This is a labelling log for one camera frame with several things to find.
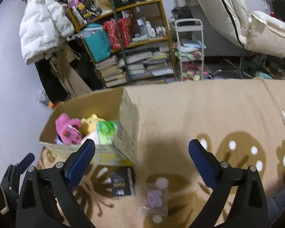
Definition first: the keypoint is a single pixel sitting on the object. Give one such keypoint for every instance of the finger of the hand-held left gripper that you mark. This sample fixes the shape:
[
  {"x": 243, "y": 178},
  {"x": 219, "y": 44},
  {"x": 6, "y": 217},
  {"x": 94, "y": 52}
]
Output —
[{"x": 26, "y": 159}]

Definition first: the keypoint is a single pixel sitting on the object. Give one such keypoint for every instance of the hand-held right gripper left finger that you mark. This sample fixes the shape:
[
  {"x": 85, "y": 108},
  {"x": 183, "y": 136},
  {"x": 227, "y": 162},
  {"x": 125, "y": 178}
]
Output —
[{"x": 83, "y": 161}]

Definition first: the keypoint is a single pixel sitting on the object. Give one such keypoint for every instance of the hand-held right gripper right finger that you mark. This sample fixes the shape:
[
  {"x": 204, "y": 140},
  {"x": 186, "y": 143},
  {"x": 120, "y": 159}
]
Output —
[{"x": 201, "y": 163}]

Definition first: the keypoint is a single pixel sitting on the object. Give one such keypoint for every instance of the pink plush paw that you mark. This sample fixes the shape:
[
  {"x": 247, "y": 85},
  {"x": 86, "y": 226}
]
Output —
[{"x": 66, "y": 128}]

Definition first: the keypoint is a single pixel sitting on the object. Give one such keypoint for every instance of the yellow plush doll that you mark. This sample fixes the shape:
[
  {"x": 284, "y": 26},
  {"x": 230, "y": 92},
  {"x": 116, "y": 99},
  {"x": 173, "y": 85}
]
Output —
[{"x": 90, "y": 124}]

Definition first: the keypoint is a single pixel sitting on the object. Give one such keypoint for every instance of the green plush toy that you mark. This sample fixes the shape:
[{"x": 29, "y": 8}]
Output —
[{"x": 106, "y": 131}]

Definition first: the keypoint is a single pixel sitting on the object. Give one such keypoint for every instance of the cardboard box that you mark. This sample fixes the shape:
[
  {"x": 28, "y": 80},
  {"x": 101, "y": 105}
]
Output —
[{"x": 128, "y": 123}]

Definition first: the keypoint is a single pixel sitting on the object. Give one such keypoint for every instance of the black booklet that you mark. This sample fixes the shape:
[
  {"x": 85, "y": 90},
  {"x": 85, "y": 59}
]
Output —
[{"x": 122, "y": 182}]

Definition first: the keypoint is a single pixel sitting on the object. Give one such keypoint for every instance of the beige printed blanket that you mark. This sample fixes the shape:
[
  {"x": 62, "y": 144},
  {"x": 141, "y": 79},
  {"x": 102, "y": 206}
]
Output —
[{"x": 192, "y": 106}]

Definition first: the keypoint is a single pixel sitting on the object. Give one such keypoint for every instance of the clear bag with purple item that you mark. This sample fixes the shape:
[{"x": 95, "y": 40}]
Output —
[{"x": 154, "y": 198}]

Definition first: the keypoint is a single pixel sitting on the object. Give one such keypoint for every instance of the clear bag of colourful bits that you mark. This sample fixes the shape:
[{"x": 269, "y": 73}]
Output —
[{"x": 46, "y": 98}]

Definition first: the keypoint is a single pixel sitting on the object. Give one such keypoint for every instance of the black hanging coat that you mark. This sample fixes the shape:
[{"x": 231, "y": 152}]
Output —
[{"x": 52, "y": 83}]

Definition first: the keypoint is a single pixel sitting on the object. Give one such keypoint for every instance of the beige cloth bag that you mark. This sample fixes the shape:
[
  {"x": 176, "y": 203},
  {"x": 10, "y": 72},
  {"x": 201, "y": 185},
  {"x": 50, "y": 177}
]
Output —
[{"x": 71, "y": 78}]

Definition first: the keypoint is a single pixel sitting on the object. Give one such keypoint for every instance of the person's jeans leg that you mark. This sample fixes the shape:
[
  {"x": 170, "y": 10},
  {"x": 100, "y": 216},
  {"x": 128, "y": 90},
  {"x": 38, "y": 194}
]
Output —
[{"x": 282, "y": 201}]

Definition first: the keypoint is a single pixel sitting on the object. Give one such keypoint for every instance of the stack of books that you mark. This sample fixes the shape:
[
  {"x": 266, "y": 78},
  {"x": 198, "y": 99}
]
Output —
[{"x": 142, "y": 66}]

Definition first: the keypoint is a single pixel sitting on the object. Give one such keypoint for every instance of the white trolley cart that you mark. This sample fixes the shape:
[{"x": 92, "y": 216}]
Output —
[{"x": 190, "y": 49}]

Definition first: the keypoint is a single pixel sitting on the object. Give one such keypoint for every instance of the teal bag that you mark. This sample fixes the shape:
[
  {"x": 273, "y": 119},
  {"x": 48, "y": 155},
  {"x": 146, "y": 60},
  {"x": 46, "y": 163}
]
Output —
[{"x": 97, "y": 45}]

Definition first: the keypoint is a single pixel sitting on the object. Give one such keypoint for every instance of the green pole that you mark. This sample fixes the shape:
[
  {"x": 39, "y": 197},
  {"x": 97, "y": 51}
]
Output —
[{"x": 120, "y": 35}]

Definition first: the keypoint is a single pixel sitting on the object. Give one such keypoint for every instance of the red patterned bag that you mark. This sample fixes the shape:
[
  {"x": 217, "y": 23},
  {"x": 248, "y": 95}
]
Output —
[{"x": 114, "y": 33}]

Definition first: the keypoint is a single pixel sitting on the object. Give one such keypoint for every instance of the white puffer jacket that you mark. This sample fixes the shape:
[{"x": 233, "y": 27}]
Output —
[{"x": 42, "y": 23}]

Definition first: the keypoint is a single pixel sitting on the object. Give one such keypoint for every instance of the group of white bottles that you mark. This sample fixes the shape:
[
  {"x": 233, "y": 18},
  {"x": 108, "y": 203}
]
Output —
[{"x": 149, "y": 28}]

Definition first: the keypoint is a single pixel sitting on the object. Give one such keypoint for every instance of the black printed packet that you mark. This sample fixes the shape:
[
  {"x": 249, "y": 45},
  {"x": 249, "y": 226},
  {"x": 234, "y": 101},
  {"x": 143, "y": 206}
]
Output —
[{"x": 84, "y": 4}]

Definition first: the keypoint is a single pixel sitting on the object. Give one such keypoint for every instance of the cream padded cushion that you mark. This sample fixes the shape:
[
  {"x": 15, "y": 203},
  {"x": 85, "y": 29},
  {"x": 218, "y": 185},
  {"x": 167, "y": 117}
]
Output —
[{"x": 232, "y": 9}]

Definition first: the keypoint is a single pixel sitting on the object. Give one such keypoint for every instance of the yellow frame shelf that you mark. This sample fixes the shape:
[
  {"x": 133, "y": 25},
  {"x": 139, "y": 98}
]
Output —
[{"x": 137, "y": 6}]

